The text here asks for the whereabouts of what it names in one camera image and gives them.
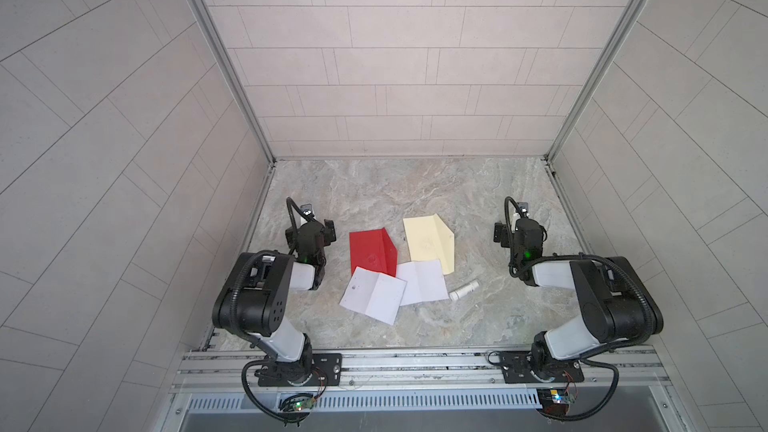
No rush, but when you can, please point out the red envelope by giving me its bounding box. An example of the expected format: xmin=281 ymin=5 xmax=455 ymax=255
xmin=349 ymin=228 xmax=398 ymax=277

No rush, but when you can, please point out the white letter paper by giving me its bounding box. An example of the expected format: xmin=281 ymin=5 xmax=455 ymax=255
xmin=340 ymin=267 xmax=406 ymax=325

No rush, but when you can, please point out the white glue stick tube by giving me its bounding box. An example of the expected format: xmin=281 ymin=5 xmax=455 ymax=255
xmin=449 ymin=280 xmax=480 ymax=301

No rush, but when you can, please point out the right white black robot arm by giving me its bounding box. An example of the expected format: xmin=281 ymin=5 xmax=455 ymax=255
xmin=493 ymin=217 xmax=664 ymax=381

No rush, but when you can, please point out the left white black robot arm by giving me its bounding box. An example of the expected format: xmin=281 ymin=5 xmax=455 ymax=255
xmin=212 ymin=220 xmax=336 ymax=385

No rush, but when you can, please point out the cream yellow envelope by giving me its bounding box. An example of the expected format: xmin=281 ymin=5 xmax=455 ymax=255
xmin=403 ymin=214 xmax=455 ymax=275

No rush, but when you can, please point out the white flat paper sheet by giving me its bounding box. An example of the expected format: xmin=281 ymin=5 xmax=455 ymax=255
xmin=396 ymin=260 xmax=449 ymax=306

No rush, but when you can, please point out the left small circuit board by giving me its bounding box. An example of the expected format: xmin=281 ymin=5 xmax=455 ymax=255
xmin=279 ymin=393 xmax=317 ymax=414

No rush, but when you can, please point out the small circuit board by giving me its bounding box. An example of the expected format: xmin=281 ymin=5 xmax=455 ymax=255
xmin=536 ymin=388 xmax=576 ymax=417
xmin=279 ymin=393 xmax=317 ymax=414

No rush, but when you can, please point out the right small circuit board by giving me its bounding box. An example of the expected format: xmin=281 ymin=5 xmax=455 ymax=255
xmin=536 ymin=388 xmax=576 ymax=417

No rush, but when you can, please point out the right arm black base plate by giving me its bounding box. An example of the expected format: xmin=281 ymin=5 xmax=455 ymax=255
xmin=488 ymin=351 xmax=584 ymax=384

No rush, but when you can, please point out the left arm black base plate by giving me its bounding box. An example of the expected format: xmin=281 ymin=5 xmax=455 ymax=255
xmin=253 ymin=353 xmax=343 ymax=387

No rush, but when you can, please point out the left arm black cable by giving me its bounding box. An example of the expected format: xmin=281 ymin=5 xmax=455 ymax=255
xmin=241 ymin=359 xmax=319 ymax=427

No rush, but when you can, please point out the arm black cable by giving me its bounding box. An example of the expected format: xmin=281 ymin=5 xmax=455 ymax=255
xmin=536 ymin=359 xmax=620 ymax=422
xmin=241 ymin=359 xmax=319 ymax=427

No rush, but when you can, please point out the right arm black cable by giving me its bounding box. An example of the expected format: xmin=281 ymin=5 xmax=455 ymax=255
xmin=536 ymin=359 xmax=620 ymax=422

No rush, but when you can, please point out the aluminium rail frame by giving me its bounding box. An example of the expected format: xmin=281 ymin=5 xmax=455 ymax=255
xmin=171 ymin=345 xmax=671 ymax=393

